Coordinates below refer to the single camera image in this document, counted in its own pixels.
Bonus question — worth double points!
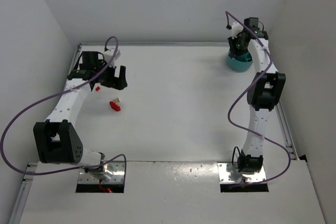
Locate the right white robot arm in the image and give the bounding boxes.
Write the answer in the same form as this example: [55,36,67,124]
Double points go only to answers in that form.
[227,17,286,174]

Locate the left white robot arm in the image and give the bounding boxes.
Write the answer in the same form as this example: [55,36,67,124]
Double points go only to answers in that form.
[33,49,128,182]

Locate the teal divided round container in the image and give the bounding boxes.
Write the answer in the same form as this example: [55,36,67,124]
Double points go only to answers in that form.
[226,51,253,72]

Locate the red round lego plate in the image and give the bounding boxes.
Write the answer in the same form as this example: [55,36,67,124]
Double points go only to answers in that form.
[109,101,121,112]

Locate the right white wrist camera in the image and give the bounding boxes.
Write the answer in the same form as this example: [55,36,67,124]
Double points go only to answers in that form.
[226,22,244,38]

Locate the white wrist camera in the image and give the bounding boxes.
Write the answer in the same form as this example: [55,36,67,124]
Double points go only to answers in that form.
[226,22,244,38]
[103,49,121,68]

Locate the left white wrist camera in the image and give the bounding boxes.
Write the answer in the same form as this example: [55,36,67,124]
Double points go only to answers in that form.
[103,49,121,68]

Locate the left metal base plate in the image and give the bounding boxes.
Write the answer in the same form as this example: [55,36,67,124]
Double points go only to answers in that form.
[78,161,127,185]

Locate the metal base plate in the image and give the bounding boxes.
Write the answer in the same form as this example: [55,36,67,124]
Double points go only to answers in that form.
[217,163,266,185]
[78,161,127,185]

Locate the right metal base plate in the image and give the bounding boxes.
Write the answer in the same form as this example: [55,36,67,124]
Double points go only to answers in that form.
[217,163,266,185]

